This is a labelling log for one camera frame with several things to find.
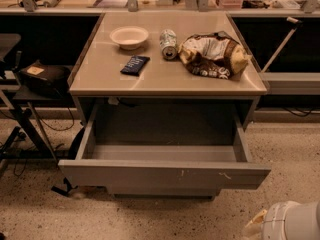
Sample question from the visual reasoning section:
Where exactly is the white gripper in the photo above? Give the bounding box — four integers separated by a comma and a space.
243, 201, 298, 240

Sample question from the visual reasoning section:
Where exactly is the grey top drawer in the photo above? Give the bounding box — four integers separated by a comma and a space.
59, 103, 271, 189

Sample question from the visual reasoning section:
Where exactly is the grey drawer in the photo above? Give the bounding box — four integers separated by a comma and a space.
59, 103, 271, 189
107, 187, 220, 197

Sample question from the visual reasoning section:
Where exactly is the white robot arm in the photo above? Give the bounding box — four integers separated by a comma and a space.
241, 201, 320, 240

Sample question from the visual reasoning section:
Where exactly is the grey bottom drawer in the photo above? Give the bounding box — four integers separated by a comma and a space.
107, 187, 220, 197

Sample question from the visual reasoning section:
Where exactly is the grey drawer cabinet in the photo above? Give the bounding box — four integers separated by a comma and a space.
67, 11, 270, 200

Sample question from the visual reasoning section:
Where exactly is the brown chip bag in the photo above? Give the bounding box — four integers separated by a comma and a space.
178, 31, 251, 80

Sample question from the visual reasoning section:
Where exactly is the black backpack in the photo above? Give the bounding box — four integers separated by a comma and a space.
51, 127, 85, 197

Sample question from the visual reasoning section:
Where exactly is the dark blue snack packet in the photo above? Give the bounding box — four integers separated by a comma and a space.
121, 55, 150, 76

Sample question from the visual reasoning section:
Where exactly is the green soda can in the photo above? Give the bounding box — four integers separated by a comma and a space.
160, 29, 178, 60

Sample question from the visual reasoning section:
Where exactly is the white bowl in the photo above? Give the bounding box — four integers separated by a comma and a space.
110, 26, 149, 50

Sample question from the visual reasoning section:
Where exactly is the black bag on stand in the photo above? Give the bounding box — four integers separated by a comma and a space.
19, 60, 70, 98

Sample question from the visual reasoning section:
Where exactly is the black folding stand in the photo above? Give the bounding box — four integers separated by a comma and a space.
0, 33, 68, 177

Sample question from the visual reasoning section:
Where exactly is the white cane with handle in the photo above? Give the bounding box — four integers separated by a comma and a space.
261, 17, 302, 73

